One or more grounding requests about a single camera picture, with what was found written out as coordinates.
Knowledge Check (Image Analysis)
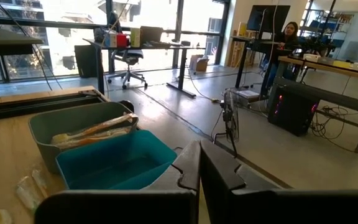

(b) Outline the black cabinet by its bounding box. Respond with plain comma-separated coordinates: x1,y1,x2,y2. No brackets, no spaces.
74,44,98,78

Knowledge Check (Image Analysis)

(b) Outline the black aluminium frame rail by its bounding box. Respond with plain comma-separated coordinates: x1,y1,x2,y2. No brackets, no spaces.
0,88,107,123

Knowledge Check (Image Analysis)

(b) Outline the dark laptop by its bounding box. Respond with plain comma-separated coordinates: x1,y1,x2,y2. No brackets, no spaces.
140,26,165,44

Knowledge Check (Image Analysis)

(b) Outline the wooden boards stack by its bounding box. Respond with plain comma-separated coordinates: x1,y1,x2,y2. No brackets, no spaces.
234,22,249,68

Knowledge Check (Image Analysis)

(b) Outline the office chair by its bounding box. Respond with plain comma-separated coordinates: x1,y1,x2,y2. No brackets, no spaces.
106,46,149,90

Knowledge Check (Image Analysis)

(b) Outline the grey plastic bin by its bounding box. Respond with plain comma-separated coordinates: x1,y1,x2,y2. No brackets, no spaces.
28,101,139,174

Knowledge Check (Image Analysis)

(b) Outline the yellow floor cable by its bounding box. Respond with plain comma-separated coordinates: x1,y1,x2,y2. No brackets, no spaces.
185,70,222,104

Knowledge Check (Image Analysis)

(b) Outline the black computer tower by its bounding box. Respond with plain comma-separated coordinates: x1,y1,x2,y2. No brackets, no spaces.
267,83,320,137

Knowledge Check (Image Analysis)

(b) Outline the wooden top workbench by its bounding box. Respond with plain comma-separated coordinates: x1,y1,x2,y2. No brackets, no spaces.
273,55,358,154

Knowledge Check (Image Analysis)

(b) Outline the black floor fan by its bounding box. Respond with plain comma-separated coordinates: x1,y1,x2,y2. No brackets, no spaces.
212,88,241,159

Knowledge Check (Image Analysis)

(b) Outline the blue plastic bin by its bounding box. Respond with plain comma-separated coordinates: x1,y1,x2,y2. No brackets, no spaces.
55,129,178,191

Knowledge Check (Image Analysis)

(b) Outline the black computer monitor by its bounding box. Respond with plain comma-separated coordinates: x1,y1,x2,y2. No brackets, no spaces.
246,4,291,34

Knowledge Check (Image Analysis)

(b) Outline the red box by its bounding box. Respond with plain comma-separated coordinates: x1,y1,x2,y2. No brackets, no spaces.
116,33,129,48

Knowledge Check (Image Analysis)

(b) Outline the white and blue box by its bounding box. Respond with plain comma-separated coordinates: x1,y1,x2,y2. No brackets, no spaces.
104,30,118,48

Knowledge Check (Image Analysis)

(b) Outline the green toothbrush in clear wrapper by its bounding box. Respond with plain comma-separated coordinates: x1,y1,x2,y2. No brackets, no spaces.
14,175,43,213

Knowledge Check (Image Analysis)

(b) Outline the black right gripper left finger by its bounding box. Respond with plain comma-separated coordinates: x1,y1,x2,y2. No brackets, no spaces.
35,139,201,224

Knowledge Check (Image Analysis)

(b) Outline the person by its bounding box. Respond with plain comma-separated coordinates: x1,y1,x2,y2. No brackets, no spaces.
264,21,301,94

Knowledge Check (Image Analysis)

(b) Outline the pale green carton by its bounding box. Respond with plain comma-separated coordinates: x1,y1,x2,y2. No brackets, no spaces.
130,27,141,48

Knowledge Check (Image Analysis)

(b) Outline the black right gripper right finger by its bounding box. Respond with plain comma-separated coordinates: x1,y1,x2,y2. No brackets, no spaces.
201,139,358,224

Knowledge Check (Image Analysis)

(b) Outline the cardboard box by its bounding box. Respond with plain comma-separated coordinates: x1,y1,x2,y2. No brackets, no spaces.
190,54,210,72

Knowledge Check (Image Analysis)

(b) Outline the black standing desk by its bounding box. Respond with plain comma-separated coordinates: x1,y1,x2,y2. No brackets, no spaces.
82,37,206,99

